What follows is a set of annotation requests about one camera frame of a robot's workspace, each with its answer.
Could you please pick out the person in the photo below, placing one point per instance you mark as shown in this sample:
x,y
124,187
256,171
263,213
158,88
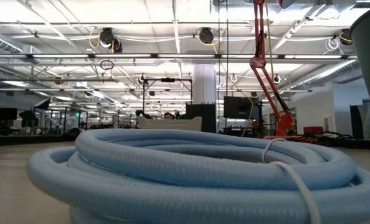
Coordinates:
x,y
168,115

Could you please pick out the white plastic bin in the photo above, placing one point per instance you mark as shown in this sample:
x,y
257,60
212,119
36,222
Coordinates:
x,y
169,124

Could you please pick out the black cabinet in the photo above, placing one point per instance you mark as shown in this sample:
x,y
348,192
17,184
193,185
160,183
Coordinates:
x,y
208,118

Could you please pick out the white square pillar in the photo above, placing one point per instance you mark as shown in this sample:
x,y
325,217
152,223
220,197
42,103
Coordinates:
x,y
204,84

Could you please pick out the red desk lamp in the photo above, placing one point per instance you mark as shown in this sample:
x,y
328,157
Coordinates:
x,y
258,62

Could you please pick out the red box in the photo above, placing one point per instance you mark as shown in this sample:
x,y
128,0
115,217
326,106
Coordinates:
x,y
312,130

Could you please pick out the white twist tie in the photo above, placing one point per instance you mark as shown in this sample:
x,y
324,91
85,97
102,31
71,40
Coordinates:
x,y
300,183

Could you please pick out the long ceiling light strip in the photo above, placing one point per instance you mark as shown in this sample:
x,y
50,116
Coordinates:
x,y
60,56

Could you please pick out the black computer monitor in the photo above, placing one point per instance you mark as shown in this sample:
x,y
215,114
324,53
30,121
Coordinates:
x,y
6,114

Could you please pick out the black rig frame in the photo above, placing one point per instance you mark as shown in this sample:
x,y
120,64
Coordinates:
x,y
167,80

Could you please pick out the black wall monitor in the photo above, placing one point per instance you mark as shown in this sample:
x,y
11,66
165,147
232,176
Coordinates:
x,y
241,107

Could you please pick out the silver air duct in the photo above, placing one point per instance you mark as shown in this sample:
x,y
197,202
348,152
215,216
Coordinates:
x,y
4,43
328,73

